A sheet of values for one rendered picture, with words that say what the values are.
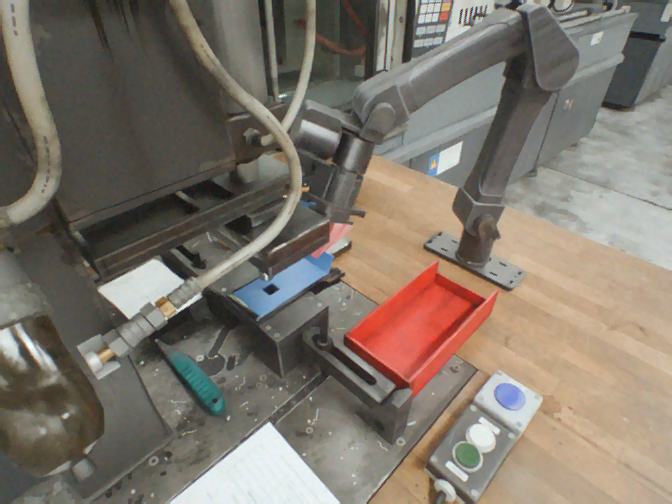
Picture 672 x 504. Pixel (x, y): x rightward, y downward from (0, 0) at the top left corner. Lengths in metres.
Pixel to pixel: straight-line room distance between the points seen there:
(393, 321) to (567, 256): 0.42
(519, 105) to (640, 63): 4.39
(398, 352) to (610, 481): 0.30
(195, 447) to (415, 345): 0.35
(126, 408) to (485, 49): 0.64
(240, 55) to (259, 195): 0.16
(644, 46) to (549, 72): 4.38
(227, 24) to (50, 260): 0.26
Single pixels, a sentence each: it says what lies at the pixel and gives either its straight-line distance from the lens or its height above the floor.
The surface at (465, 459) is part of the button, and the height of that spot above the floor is 0.94.
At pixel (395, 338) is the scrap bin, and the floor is 0.90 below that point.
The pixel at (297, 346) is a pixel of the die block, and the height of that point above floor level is 0.95.
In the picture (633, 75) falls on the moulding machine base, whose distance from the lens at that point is 5.10.
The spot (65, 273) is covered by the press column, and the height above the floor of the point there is 1.20.
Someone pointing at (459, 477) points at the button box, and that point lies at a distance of 0.56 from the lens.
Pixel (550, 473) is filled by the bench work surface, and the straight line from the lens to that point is 0.63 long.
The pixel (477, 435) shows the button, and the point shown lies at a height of 0.94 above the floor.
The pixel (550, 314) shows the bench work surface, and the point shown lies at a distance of 0.81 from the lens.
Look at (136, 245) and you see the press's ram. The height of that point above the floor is 1.18.
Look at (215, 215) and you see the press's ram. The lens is 0.48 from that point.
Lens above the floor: 1.43
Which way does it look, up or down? 38 degrees down
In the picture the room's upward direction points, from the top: straight up
